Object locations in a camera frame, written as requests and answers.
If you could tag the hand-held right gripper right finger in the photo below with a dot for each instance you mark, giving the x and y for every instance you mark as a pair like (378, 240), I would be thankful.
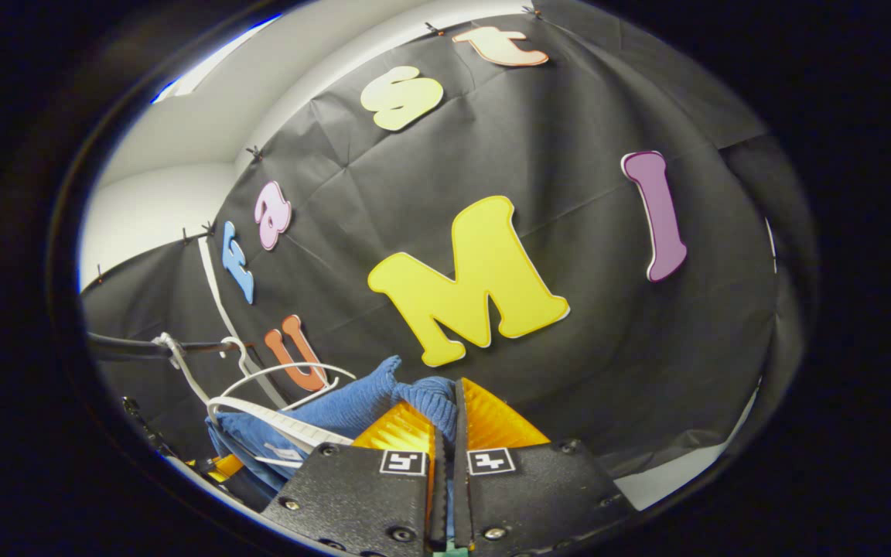
(546, 487)

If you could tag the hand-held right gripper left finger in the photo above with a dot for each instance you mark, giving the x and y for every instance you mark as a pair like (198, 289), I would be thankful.
(353, 495)

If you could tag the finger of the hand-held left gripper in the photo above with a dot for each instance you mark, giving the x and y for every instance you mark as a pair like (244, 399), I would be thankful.
(220, 466)

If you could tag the white clothes hanger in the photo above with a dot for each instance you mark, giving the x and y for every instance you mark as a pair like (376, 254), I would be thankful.
(275, 422)
(291, 367)

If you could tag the black clothes rack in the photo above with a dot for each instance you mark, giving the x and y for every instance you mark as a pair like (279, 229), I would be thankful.
(121, 348)

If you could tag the black backdrop cloth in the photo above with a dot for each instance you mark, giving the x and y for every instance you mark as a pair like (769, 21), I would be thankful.
(608, 348)

